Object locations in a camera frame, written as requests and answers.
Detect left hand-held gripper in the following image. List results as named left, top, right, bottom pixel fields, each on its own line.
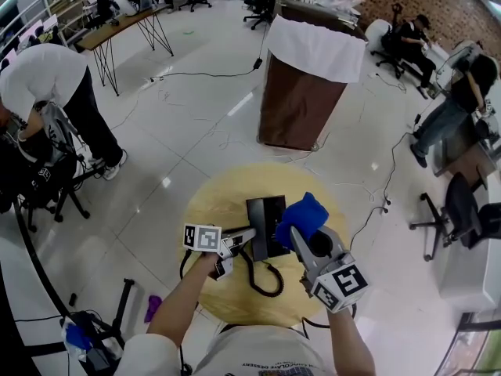
left=182, top=223, right=258, bottom=282

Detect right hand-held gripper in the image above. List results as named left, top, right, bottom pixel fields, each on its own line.
left=289, top=225, right=370, bottom=314

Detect black telephone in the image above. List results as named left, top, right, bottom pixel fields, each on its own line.
left=238, top=195, right=293, bottom=298

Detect blue cloth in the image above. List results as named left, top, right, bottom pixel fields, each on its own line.
left=275, top=192, right=330, bottom=251

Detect person's left forearm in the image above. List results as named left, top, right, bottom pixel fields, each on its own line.
left=146, top=251, right=221, bottom=349

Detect person's right forearm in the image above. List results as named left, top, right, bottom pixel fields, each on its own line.
left=326, top=306, right=377, bottom=376

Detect white cloth cover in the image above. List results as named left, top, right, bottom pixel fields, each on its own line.
left=267, top=13, right=368, bottom=85

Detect purple rag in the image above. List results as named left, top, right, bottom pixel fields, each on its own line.
left=143, top=294, right=163, bottom=324

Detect person's white shirt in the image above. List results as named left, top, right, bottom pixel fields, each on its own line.
left=124, top=323, right=334, bottom=376

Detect black tripod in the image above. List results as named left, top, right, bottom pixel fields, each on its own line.
left=60, top=277, right=136, bottom=370

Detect blue glove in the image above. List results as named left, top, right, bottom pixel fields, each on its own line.
left=62, top=322, right=94, bottom=353

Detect brown cabinet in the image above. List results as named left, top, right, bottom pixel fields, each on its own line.
left=257, top=4, right=369, bottom=152

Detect wooden desk with black legs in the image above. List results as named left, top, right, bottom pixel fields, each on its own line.
left=75, top=3, right=175, bottom=97

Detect black floor cable with adapter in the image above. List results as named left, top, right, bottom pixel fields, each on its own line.
left=150, top=24, right=272, bottom=84

